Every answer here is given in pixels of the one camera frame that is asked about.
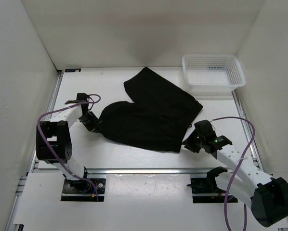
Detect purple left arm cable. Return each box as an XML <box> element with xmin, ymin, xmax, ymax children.
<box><xmin>36</xmin><ymin>93</ymin><xmax>102</xmax><ymax>201</ymax></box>

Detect white plastic mesh basket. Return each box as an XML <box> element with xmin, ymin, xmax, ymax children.
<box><xmin>182</xmin><ymin>54</ymin><xmax>246</xmax><ymax>94</ymax></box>

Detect small blue label sticker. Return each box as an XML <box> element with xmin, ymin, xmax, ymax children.
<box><xmin>65</xmin><ymin>68</ymin><xmax>81</xmax><ymax>73</ymax></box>

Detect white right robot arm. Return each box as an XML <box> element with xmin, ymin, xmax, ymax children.
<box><xmin>183</xmin><ymin>120</ymin><xmax>288</xmax><ymax>227</ymax></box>

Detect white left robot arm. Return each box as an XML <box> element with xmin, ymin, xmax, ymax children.
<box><xmin>36</xmin><ymin>93</ymin><xmax>101</xmax><ymax>193</ymax></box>

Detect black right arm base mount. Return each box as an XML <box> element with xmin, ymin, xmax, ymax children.
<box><xmin>187</xmin><ymin>167</ymin><xmax>228</xmax><ymax>204</ymax></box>

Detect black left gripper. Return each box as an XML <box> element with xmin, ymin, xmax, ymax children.
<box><xmin>78</xmin><ymin>111</ymin><xmax>103</xmax><ymax>134</ymax></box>

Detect aluminium front frame rail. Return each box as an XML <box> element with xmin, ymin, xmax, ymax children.
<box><xmin>87</xmin><ymin>168</ymin><xmax>211</xmax><ymax>174</ymax></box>

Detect black shorts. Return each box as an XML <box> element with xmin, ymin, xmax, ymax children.
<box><xmin>95</xmin><ymin>67</ymin><xmax>203</xmax><ymax>153</ymax></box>

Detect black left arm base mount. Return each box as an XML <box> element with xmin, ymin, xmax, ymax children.
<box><xmin>61</xmin><ymin>174</ymin><xmax>106</xmax><ymax>202</ymax></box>

